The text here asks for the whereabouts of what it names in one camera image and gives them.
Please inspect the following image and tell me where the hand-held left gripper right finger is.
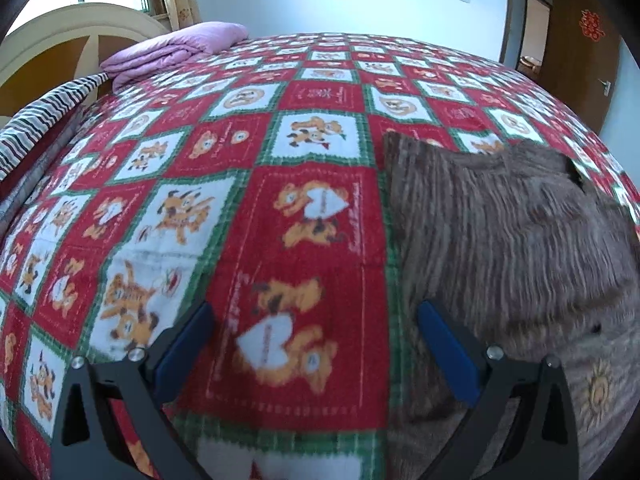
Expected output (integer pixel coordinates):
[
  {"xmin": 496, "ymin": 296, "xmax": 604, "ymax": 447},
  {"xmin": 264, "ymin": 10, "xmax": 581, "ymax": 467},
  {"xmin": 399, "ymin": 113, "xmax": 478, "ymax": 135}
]
[{"xmin": 415, "ymin": 299, "xmax": 582, "ymax": 480}]

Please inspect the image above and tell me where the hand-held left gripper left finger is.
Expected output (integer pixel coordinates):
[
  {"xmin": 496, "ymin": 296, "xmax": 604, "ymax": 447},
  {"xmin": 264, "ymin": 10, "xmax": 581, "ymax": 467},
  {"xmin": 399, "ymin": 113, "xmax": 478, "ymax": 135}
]
[{"xmin": 50, "ymin": 300, "xmax": 216, "ymax": 480}]

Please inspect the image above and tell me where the brown knit sweater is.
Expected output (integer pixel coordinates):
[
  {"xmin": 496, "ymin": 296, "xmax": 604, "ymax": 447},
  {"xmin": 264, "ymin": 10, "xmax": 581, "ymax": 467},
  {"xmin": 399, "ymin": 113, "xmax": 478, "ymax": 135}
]
[{"xmin": 382, "ymin": 130, "xmax": 640, "ymax": 480}]

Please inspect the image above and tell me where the red printed blanket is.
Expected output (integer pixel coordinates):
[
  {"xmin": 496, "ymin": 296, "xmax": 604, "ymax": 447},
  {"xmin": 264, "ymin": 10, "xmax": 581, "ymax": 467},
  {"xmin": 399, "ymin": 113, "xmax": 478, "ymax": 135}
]
[{"xmin": 0, "ymin": 32, "xmax": 640, "ymax": 480}]

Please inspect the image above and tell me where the striped pillow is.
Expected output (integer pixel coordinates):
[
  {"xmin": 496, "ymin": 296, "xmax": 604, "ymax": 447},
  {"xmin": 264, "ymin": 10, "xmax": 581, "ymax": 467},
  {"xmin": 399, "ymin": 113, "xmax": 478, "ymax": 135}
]
[{"xmin": 0, "ymin": 72, "xmax": 110, "ymax": 181}]

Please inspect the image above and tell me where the folded purple quilt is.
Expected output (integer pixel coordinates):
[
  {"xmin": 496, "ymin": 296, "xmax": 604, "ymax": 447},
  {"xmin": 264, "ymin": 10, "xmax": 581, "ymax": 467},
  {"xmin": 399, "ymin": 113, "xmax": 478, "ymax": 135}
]
[{"xmin": 100, "ymin": 21, "xmax": 250, "ymax": 92}]

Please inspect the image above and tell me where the brown wooden door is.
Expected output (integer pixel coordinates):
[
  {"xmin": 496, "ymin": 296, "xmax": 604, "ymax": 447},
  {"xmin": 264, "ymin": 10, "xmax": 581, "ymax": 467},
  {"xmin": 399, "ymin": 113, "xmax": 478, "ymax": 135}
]
[{"xmin": 537, "ymin": 0, "xmax": 623, "ymax": 133}]

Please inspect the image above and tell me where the cream wooden headboard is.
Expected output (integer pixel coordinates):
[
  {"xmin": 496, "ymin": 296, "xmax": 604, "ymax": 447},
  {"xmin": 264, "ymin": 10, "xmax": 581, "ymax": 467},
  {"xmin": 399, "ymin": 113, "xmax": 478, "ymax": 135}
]
[{"xmin": 0, "ymin": 2, "xmax": 168, "ymax": 128}]

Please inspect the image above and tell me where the red paper door decoration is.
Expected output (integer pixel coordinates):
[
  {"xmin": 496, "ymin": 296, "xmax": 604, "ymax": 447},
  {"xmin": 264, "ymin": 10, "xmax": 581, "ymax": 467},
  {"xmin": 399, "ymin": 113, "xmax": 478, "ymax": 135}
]
[{"xmin": 578, "ymin": 7, "xmax": 607, "ymax": 41}]

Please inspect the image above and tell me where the wooden door frame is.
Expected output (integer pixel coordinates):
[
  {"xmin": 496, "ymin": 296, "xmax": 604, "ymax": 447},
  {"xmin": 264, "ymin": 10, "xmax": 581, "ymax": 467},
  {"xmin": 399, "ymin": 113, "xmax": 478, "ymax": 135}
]
[{"xmin": 500, "ymin": 0, "xmax": 556, "ymax": 78}]

